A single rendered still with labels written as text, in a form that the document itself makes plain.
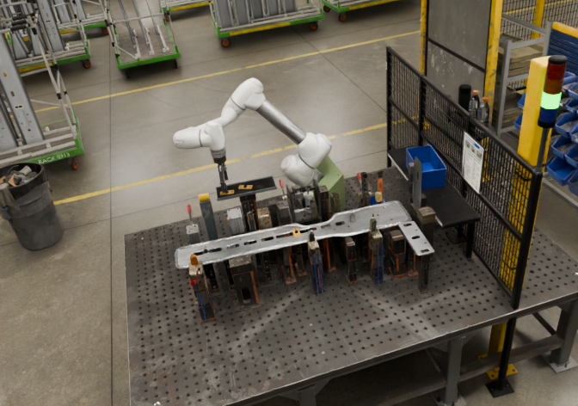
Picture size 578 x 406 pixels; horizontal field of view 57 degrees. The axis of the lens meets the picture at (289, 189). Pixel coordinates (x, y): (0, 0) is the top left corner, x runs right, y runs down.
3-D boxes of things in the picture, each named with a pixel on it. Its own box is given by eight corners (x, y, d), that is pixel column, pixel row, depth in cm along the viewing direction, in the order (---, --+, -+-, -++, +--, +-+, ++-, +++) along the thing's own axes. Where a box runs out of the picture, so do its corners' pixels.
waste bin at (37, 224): (12, 262, 478) (-23, 196, 438) (20, 229, 521) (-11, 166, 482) (69, 248, 486) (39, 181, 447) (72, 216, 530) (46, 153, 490)
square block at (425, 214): (421, 264, 317) (422, 216, 297) (415, 255, 323) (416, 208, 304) (433, 261, 318) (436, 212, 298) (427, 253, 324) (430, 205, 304)
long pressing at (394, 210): (175, 273, 290) (175, 272, 289) (175, 249, 308) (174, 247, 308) (414, 222, 305) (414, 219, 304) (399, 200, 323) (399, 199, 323)
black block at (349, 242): (348, 287, 307) (346, 249, 291) (343, 275, 316) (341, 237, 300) (361, 285, 308) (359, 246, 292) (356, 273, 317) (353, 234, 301)
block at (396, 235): (392, 279, 308) (392, 242, 293) (385, 267, 318) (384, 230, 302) (408, 276, 309) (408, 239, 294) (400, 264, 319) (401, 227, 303)
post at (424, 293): (421, 298, 294) (422, 259, 278) (413, 286, 303) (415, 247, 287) (432, 296, 294) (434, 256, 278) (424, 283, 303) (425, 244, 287)
